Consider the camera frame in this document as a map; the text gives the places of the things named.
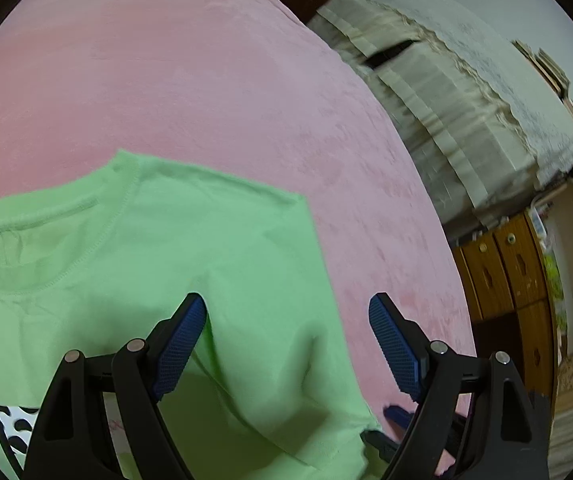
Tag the light green t-shirt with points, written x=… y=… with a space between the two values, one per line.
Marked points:
x=141 y=280

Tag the pink bed blanket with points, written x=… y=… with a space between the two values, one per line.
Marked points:
x=206 y=85

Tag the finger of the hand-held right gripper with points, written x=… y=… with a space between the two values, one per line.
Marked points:
x=397 y=416
x=379 y=444

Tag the wooden drawer cabinet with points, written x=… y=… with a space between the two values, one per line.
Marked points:
x=511 y=285

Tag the beige lace-covered sofa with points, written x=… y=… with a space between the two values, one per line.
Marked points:
x=446 y=95

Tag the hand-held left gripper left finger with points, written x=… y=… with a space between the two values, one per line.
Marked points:
x=179 y=347

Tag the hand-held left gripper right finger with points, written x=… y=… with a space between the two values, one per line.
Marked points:
x=394 y=345

